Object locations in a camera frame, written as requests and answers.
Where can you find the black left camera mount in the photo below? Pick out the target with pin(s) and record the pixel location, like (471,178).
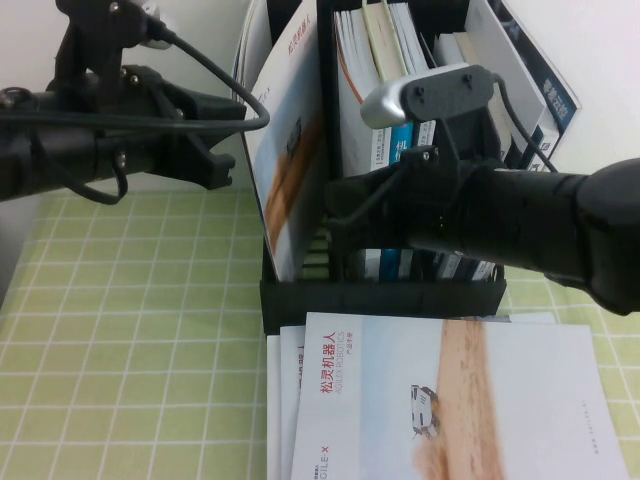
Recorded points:
(90,35)

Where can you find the black book white spine text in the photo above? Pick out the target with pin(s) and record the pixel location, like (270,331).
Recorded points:
(427,52)

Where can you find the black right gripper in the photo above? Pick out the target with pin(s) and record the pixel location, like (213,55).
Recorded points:
(400,210)

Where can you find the plain white brochure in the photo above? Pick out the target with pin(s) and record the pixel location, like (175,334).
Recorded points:
(500,40)

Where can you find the dark blue brochure white text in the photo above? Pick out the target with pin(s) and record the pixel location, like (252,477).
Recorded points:
(555,85)

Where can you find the green checked tablecloth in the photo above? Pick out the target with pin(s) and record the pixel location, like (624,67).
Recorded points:
(125,325)

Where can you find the black plastic book holder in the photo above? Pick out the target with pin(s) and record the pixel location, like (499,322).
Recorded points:
(380,300)

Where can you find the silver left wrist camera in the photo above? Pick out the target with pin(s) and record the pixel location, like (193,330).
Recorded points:
(156,45)

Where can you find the white spine book blue logo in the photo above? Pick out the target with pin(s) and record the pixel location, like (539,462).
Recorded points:
(550,137)

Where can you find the blue spine book cream pages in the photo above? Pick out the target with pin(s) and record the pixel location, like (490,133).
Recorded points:
(385,45)

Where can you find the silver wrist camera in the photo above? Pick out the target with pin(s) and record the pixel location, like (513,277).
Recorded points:
(156,45)
(382,102)

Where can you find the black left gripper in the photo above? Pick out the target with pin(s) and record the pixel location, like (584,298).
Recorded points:
(140,150)

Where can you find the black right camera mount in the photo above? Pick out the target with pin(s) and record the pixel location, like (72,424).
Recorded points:
(450,92)

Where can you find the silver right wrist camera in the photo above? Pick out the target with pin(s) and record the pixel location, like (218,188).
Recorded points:
(382,102)

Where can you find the white book orange band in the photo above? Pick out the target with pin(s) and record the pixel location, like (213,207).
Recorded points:
(350,125)

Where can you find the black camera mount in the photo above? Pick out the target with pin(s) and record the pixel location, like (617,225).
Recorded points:
(90,35)
(450,92)

